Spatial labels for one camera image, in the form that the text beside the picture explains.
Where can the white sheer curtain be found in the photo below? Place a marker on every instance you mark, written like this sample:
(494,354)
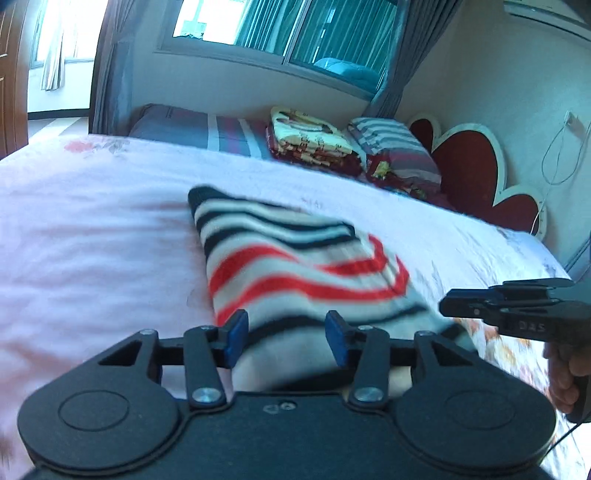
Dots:
(54,41)

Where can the grey curtain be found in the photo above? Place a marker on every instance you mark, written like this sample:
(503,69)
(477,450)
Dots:
(415,50)
(113,60)

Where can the white grey striped pillow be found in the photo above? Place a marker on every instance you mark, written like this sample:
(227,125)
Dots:
(397,147)

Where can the person's right hand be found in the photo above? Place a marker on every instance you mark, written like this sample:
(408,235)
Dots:
(561,374)

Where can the teal cloth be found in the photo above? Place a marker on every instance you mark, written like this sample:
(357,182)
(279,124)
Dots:
(351,73)

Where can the sliding glass window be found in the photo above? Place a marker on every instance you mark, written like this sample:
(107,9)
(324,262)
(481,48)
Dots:
(277,23)

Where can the white air conditioner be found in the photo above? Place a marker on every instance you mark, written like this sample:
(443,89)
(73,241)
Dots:
(545,10)

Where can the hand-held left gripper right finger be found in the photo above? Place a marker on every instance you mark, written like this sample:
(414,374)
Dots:
(336,339)

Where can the folded printed blanket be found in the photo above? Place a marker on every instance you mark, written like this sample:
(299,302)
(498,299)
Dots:
(304,134)

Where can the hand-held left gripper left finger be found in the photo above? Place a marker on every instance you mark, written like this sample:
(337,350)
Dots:
(236,337)

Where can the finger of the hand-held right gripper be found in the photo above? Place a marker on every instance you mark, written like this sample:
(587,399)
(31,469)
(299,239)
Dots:
(466,304)

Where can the pink floral bed sheet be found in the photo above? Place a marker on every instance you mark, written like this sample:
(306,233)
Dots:
(92,221)

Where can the wooden door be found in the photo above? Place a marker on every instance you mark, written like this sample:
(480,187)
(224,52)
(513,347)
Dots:
(11,78)

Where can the red navy striped sweater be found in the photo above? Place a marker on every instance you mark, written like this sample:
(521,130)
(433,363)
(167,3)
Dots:
(286,258)

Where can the white wall charger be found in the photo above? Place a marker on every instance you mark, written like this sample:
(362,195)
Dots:
(570,121)

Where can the red heart-shaped headboard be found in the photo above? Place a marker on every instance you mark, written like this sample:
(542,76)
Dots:
(466,161)

